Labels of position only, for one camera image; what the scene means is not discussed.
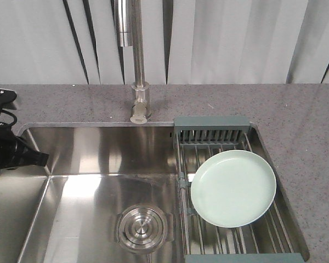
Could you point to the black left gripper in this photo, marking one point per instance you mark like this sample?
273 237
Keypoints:
11 150

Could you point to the mint green round plate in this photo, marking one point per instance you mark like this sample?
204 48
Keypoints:
233 188

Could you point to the stainless steel sink basin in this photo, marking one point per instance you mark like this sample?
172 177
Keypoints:
67 210

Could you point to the white pleated curtain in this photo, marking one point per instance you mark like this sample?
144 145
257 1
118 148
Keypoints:
185 42

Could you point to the steel sink drain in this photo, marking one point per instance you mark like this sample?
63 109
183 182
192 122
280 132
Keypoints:
143 228

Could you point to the chrome kitchen faucet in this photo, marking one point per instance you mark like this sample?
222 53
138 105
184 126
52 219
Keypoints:
129 33

